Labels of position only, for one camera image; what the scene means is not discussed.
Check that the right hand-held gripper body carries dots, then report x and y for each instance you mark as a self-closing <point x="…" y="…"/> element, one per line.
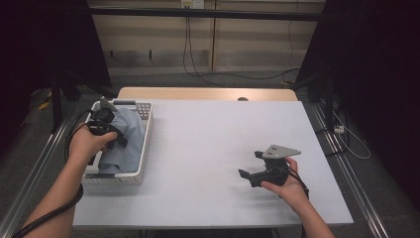
<point x="275" y="172"/>

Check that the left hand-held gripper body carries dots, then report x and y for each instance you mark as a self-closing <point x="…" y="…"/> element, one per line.
<point x="103" y="119"/>

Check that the light blue tank top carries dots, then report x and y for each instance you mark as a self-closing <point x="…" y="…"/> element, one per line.
<point x="128" y="148"/>

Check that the white perforated plastic basket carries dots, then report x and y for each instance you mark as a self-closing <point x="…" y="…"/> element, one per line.
<point x="145" y="109"/>

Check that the person's left hand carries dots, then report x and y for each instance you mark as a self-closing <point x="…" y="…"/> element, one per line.
<point x="85" y="145"/>

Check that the person's right hand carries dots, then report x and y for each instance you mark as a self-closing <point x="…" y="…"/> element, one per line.
<point x="294" y="193"/>

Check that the black metal stand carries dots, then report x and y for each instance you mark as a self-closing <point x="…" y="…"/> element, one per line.
<point x="329" y="99"/>
<point x="56" y="99"/>

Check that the white table board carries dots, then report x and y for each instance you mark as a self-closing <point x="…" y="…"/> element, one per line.
<point x="198" y="148"/>

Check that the yellow tape strip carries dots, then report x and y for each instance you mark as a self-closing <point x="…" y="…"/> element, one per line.
<point x="43" y="105"/>

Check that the white floor plug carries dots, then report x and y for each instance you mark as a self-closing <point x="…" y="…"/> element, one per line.
<point x="339" y="129"/>

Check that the black curtain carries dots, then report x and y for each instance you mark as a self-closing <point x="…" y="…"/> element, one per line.
<point x="39" y="43"/>
<point x="379" y="66"/>

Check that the black horizontal metal bar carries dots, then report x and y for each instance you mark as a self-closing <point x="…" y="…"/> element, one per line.
<point x="198" y="13"/>

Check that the metal floor rail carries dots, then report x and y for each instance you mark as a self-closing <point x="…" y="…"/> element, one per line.
<point x="33" y="172"/>
<point x="350" y="172"/>

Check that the small black wall bracket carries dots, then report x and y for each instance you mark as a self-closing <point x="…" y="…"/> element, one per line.
<point x="150" y="54"/>

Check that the white wall socket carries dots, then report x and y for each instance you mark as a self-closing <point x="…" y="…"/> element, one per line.
<point x="197" y="4"/>

